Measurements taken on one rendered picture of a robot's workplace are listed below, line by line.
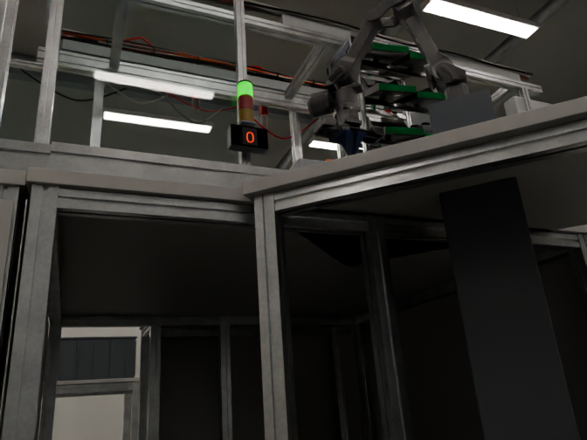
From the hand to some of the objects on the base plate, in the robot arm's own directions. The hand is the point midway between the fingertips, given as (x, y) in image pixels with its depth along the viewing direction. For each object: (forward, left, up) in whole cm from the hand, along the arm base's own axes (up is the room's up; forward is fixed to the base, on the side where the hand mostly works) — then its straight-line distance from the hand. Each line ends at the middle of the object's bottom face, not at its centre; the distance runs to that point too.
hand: (351, 147), depth 132 cm
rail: (-14, +22, -17) cm, 31 cm away
